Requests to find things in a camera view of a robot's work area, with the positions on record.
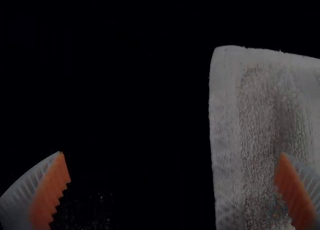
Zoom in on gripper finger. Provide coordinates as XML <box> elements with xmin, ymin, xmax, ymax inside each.
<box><xmin>274</xmin><ymin>152</ymin><xmax>320</xmax><ymax>230</ymax></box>
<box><xmin>0</xmin><ymin>151</ymin><xmax>72</xmax><ymax>230</ymax></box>

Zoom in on pale towel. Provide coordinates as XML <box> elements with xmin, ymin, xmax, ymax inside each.
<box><xmin>208</xmin><ymin>45</ymin><xmax>320</xmax><ymax>230</ymax></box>

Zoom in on black mat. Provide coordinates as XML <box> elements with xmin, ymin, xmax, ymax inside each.
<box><xmin>0</xmin><ymin>0</ymin><xmax>320</xmax><ymax>230</ymax></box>

